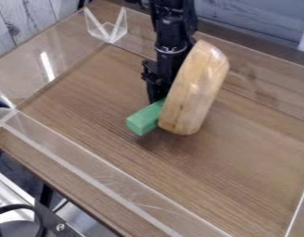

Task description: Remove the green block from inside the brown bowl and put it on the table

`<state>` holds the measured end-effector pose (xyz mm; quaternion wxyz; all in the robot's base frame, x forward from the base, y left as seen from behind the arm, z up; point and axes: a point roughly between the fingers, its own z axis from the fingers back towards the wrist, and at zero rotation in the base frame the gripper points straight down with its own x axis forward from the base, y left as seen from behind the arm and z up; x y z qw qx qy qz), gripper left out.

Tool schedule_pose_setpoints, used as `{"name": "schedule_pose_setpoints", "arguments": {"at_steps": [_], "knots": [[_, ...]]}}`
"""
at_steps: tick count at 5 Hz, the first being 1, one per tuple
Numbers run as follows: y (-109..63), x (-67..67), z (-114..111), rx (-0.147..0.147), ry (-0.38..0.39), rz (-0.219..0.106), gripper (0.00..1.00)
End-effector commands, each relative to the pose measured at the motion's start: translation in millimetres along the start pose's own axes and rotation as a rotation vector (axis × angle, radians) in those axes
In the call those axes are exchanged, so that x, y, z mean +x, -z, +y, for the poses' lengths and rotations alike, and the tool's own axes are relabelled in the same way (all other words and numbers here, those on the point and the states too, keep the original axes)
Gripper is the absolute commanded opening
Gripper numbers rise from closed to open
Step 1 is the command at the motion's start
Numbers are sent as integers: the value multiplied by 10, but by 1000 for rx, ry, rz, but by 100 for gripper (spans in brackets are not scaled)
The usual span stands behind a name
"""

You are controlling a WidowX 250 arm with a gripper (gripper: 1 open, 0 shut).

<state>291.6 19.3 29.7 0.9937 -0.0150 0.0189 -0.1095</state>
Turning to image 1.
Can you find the light wooden bowl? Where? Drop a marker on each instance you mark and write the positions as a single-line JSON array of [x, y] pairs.
[[193, 90]]

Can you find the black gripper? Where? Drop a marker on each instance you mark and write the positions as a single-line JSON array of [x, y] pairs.
[[160, 71]]

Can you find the green rectangular block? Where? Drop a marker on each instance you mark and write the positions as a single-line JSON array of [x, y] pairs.
[[143, 121]]

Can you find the black table leg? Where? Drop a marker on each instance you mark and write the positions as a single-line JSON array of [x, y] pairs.
[[46, 196]]

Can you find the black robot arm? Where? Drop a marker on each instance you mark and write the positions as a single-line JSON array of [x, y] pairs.
[[175, 24]]

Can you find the clear acrylic corner bracket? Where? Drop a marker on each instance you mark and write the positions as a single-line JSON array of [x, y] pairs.
[[107, 32]]

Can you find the clear acrylic tray wall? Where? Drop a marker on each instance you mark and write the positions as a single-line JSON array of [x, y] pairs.
[[129, 206]]

